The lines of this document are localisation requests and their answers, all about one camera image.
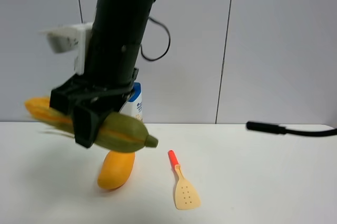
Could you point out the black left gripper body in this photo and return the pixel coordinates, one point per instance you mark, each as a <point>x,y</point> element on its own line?
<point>108,78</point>

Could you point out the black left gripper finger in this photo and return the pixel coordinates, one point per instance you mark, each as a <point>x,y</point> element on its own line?
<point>60,101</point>
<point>86,123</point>

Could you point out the toy corn cob green husk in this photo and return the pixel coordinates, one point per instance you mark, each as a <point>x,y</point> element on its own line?
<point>119,132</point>

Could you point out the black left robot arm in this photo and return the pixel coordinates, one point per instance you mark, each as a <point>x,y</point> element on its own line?
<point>120,22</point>

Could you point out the white shampoo bottle blue cap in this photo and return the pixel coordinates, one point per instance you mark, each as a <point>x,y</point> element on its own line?
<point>133,107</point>

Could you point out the yellow mango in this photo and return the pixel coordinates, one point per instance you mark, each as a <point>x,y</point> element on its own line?
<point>116,170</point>

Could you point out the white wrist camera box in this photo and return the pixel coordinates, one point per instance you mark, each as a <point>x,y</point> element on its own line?
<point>66,38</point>

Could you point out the beige spatula orange handle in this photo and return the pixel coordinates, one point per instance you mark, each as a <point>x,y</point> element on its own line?
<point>186,196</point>

